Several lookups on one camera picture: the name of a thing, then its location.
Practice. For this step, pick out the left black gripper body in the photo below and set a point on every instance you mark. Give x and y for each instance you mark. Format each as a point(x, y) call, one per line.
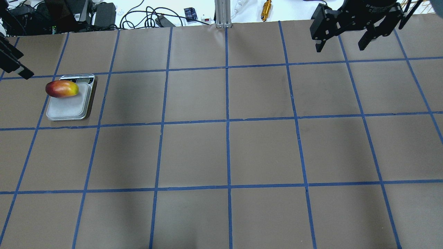
point(14, 61)

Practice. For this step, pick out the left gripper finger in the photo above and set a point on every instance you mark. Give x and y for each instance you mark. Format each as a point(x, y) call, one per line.
point(24, 72)

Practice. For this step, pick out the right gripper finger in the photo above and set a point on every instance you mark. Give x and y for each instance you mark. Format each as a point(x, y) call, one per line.
point(319, 44)
point(367, 38)

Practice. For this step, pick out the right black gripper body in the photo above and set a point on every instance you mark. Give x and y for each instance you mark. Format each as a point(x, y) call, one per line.
point(375, 7)

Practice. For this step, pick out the red yellow mango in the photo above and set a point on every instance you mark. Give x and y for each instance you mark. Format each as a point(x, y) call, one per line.
point(61, 89)

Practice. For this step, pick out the silver digital kitchen scale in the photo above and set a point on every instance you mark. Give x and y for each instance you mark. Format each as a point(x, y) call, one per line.
point(75, 107)

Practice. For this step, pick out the black power brick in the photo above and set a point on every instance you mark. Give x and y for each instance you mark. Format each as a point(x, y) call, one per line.
point(105, 14)

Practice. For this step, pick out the small blue black device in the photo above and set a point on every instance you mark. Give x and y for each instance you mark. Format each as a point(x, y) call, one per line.
point(190, 14)

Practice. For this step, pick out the aluminium frame post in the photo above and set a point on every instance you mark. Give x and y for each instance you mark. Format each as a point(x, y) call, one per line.
point(223, 14)

